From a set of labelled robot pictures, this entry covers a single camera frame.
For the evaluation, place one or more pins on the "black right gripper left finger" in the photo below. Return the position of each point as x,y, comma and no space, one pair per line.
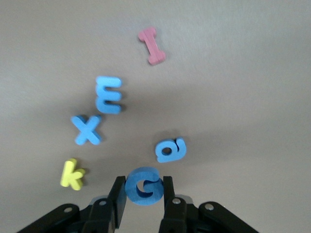
119,201

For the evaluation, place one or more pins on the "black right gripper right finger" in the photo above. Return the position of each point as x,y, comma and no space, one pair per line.
170,194

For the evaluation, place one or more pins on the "blue letter G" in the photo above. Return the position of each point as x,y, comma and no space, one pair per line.
132,191

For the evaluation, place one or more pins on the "blue letter a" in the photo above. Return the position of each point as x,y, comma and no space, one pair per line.
175,156

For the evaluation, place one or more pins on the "blue letter X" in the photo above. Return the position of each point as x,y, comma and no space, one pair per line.
88,131

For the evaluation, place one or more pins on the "blue letter E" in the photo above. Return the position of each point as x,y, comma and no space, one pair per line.
103,97

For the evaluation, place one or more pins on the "yellow letter K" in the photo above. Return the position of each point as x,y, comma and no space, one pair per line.
69,178

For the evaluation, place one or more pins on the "red letter I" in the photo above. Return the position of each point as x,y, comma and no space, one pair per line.
152,46

